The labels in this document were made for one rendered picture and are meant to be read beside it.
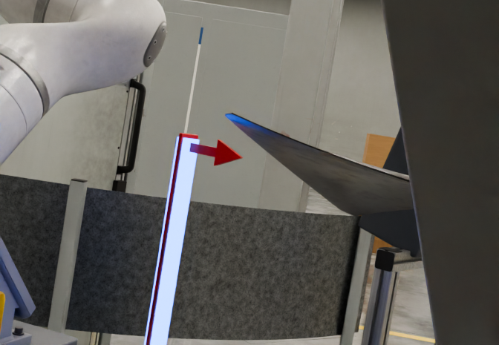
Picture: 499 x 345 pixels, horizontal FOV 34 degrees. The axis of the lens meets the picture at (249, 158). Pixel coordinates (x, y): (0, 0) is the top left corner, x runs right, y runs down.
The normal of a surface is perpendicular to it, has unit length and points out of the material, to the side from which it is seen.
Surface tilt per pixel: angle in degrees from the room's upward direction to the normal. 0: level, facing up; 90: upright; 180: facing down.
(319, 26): 90
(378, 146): 90
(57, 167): 90
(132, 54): 122
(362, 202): 157
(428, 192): 130
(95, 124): 90
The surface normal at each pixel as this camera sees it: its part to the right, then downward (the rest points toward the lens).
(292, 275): 0.55, 0.14
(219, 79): -0.10, 0.04
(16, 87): 0.73, -0.22
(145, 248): 0.29, 0.10
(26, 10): -0.33, 0.47
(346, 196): -0.30, 0.90
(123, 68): 0.47, 0.76
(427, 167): -0.53, 0.60
